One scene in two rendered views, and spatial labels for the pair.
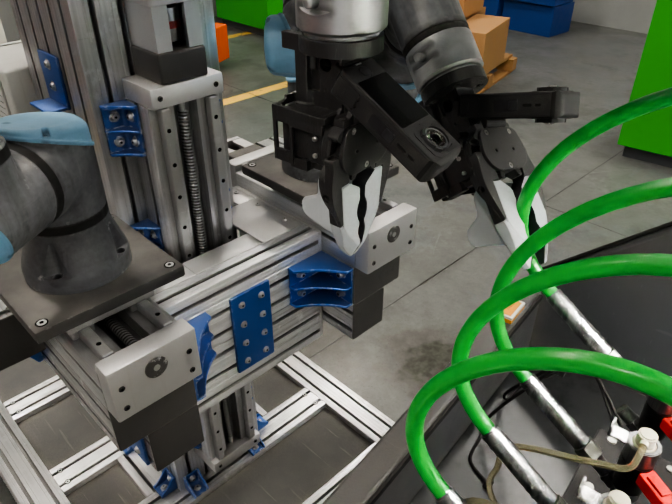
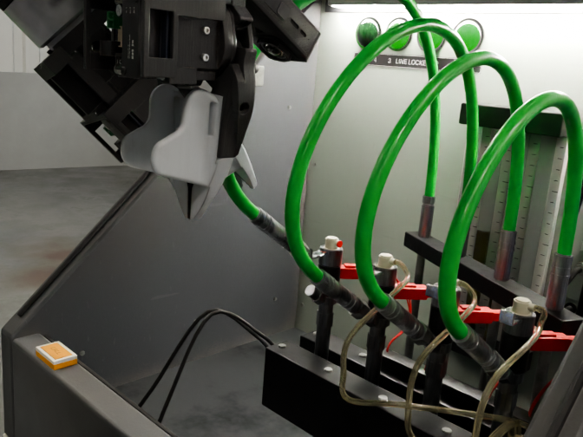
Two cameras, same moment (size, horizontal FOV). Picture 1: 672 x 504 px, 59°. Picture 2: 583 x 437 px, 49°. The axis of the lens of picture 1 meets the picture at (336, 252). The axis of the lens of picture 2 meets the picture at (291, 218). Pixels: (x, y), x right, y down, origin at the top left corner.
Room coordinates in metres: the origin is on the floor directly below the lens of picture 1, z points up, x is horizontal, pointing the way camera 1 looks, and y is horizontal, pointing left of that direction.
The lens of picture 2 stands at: (0.39, 0.42, 1.33)
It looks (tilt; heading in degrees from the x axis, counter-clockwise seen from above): 14 degrees down; 276
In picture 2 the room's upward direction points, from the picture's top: 4 degrees clockwise
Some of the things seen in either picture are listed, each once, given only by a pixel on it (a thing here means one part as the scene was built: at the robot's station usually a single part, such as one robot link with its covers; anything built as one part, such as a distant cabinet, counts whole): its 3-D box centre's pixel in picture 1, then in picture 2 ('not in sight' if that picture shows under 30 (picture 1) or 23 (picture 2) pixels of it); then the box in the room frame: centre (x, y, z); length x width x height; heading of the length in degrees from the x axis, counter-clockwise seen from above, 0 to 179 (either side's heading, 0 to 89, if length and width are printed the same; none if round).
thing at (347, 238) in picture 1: (327, 214); (187, 159); (0.50, 0.01, 1.26); 0.06 x 0.03 x 0.09; 52
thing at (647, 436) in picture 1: (643, 445); (385, 267); (0.35, -0.27, 1.11); 0.02 x 0.02 x 0.03
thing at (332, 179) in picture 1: (340, 180); (221, 90); (0.48, 0.00, 1.31); 0.05 x 0.02 x 0.09; 142
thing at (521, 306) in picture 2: not in sight; (521, 313); (0.22, -0.17, 1.11); 0.02 x 0.02 x 0.03
